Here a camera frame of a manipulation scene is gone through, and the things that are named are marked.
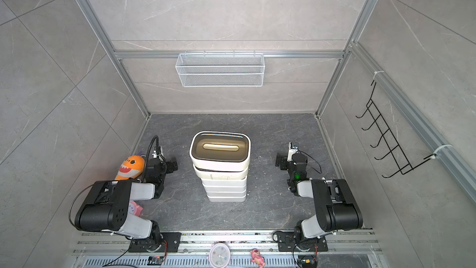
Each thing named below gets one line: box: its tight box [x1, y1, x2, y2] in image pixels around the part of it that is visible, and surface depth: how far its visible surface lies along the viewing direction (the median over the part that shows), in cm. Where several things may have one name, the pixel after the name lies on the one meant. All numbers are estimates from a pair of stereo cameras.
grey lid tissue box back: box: [200, 176, 248, 188], surface depth 69 cm
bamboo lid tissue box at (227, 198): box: [207, 194, 247, 203], surface depth 83 cm
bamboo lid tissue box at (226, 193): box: [204, 189, 247, 198], surface depth 81 cm
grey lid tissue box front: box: [202, 184, 247, 194], surface depth 74 cm
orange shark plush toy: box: [114, 155, 146, 181], surface depth 88 cm
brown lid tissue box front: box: [193, 165, 250, 181], surface depth 63 cm
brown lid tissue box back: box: [189, 130, 252, 172], surface depth 61 cm
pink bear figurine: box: [250, 248, 266, 268], surface depth 70 cm
